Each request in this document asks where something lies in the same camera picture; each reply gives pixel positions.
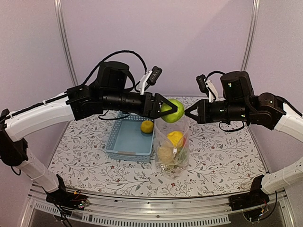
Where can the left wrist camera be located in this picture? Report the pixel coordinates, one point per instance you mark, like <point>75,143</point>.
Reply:
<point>148,79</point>

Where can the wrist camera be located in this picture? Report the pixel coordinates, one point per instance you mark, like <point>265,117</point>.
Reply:
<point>206,86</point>
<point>148,79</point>

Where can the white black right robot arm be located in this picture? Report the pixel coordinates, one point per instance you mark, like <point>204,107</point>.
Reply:
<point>268,110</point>

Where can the front aluminium rail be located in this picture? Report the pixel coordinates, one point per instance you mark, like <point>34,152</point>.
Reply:
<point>110,210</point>

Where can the blue plastic basket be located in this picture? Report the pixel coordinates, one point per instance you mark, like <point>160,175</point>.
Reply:
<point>126,140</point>

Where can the yellow lemon toy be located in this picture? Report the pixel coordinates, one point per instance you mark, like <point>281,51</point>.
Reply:
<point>176,138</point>
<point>147,127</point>

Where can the floral pattern table mat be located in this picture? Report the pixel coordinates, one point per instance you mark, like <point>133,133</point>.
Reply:
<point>222,159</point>

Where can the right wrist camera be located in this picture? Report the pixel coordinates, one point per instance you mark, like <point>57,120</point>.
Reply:
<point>206,86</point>

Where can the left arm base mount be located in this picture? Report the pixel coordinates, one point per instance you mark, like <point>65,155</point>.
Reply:
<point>70,200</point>

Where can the pale yellow round toy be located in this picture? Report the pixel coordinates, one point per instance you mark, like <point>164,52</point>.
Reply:
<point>166,155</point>

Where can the aluminium frame post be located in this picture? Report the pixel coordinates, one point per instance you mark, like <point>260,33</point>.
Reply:
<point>64,40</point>
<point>251,34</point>

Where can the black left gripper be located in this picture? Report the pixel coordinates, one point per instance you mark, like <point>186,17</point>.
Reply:
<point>155,109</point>

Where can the clear zip top bag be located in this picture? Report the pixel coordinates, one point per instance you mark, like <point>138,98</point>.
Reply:
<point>171,146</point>

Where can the left aluminium frame post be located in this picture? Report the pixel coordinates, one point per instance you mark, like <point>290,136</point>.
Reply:
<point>64,40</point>

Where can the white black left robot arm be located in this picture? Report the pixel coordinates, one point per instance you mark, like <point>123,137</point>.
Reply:
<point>75,103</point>

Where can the right aluminium frame post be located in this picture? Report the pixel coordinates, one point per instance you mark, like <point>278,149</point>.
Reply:
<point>251,34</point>

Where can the white radish toy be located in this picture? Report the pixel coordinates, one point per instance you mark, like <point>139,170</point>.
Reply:
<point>181,157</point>

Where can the yellow lemon toy top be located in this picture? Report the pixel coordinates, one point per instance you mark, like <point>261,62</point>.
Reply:
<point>147,127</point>

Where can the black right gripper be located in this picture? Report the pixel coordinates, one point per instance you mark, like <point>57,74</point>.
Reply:
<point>203,117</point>

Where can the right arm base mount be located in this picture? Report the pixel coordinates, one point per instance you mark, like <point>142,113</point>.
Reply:
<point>253,205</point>

